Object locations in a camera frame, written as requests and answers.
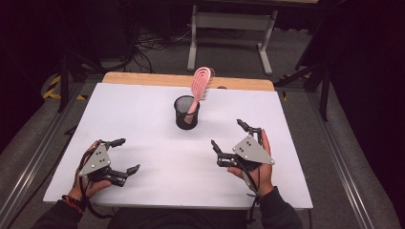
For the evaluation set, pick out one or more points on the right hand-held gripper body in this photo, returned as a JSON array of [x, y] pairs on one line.
[[252, 152]]

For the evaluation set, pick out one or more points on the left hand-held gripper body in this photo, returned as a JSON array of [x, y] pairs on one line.
[[95, 160]]

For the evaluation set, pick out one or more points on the black mesh pen cup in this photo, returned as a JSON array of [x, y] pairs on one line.
[[181, 122]]

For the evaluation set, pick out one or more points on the pink hairbrush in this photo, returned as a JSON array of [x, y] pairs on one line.
[[200, 82]]

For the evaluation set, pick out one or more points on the person's left hand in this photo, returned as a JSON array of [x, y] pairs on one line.
[[95, 188]]

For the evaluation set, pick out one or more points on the person's right hand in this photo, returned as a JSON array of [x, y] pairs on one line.
[[265, 178]]

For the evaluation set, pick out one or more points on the white table cover board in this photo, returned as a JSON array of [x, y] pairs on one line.
[[178, 171]]

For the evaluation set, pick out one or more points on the person's lap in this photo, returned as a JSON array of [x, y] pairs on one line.
[[178, 219]]

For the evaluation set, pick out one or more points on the black metal stand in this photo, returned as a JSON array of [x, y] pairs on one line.
[[324, 92], [65, 82]]

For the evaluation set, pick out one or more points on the yellow and black hazard tape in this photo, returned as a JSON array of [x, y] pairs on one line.
[[51, 92]]

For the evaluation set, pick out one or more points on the aluminium floor rail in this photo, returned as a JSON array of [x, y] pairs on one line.
[[35, 159], [340, 165]]

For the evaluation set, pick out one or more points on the white metal desk frame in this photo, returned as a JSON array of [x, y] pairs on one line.
[[234, 21]]

